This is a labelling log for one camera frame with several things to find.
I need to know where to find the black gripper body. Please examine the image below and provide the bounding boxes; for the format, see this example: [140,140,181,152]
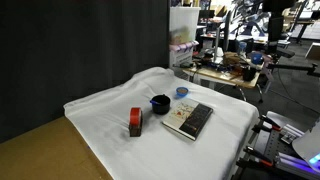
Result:
[268,12,285,34]

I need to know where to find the black cup with handle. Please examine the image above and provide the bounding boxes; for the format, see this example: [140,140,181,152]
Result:
[150,94,172,116]

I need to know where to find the blue cup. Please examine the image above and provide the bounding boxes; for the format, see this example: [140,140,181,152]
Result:
[250,52,264,66]

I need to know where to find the small black cup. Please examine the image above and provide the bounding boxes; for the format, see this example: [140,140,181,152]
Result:
[242,65,258,82]

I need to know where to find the cluttered wooden desk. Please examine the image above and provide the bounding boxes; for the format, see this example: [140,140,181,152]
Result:
[182,64,262,104]

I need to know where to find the black clamp with orange grip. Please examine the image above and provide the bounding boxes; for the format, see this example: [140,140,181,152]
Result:
[236,145,277,170]
[251,114,283,133]

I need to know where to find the pink foam strips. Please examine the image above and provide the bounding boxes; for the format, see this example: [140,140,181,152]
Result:
[169,40,200,53]

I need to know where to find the white plastic storage bin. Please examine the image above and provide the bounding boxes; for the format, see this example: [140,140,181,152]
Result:
[168,6,202,68]

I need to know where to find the aluminium extrusion bar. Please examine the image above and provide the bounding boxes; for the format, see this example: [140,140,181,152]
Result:
[282,127,303,139]
[274,151,320,175]
[286,123,306,135]

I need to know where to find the blue bowl of cereal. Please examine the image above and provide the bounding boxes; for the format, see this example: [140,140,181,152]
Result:
[175,86,190,99]

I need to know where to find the black perforated breadboard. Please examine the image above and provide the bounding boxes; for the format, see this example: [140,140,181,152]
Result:
[233,128,320,180]

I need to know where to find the black and cream textbook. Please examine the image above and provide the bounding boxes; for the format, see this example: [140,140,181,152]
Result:
[161,98,214,141]

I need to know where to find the white tablecloth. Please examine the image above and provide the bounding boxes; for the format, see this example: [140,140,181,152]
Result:
[63,66,260,180]

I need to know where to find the tape dispenser with red tape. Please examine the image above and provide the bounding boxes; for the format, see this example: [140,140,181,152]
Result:
[128,107,144,138]

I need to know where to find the brown wooden board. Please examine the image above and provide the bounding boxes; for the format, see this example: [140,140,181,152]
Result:
[0,115,114,180]

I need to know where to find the black camera boom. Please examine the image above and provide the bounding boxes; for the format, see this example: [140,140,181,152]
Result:
[266,62,320,78]

